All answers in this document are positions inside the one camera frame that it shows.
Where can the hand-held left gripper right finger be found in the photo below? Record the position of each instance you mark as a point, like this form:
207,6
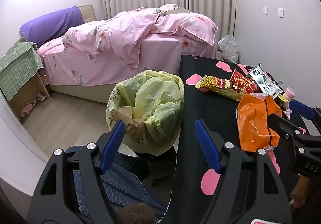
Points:
208,146

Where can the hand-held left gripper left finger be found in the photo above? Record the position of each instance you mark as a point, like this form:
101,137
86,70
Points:
112,143

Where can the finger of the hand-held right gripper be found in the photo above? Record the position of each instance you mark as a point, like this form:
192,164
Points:
301,109
280,123

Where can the small pink cup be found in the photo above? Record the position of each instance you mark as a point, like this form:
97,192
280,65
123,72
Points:
289,93

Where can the small yellow wrapper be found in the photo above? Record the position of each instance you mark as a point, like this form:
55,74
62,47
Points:
283,98

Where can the orange snack bag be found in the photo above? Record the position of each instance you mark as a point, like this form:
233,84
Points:
253,123

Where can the white and green milk carton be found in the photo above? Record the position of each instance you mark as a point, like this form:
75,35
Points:
263,81

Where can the red instant noodle cup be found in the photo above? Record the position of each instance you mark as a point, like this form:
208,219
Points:
240,83

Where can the bin with yellow-green bag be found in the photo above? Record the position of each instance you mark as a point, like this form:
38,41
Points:
155,103

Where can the yellow and red snack packet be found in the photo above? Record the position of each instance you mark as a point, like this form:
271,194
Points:
215,86

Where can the person's right hand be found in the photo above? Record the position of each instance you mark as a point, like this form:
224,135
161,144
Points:
299,194

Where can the person's jeans leg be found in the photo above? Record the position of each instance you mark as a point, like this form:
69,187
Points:
125,183

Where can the brown fluffy item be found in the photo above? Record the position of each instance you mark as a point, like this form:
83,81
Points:
135,214

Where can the white slipper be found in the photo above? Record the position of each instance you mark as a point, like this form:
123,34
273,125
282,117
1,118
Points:
40,96

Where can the white plastic bag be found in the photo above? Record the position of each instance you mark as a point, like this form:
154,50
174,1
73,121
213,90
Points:
229,48

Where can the pink slipper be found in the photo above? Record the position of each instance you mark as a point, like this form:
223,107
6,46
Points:
27,110

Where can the wooden nightstand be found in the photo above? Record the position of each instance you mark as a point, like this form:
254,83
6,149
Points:
27,91

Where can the bed with pink sheet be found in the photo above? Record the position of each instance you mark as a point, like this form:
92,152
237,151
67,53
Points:
160,51

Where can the green checked cloth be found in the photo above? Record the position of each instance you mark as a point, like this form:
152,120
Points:
17,66

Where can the beige headboard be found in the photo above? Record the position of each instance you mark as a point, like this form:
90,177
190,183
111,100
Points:
89,13

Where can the purple pillow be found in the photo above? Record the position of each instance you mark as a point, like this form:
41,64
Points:
50,25

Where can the white wall switch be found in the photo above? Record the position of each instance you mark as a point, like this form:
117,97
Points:
265,10
280,12

